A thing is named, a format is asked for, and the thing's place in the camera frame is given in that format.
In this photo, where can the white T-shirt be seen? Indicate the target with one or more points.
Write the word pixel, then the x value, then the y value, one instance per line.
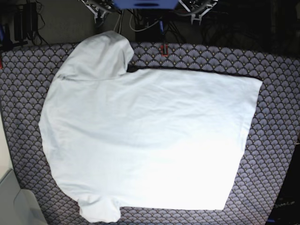
pixel 153 138

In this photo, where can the red table clamp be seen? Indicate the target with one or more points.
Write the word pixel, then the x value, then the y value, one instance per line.
pixel 164 50

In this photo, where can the black box under table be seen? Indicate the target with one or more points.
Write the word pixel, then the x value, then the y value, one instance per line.
pixel 152 34

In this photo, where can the patterned blue table cloth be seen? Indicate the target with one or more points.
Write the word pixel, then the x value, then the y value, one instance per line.
pixel 25 79

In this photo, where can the black stand left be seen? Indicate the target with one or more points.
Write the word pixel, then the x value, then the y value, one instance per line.
pixel 25 20

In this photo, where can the grey plastic bin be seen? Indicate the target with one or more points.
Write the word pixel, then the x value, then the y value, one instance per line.
pixel 17 206

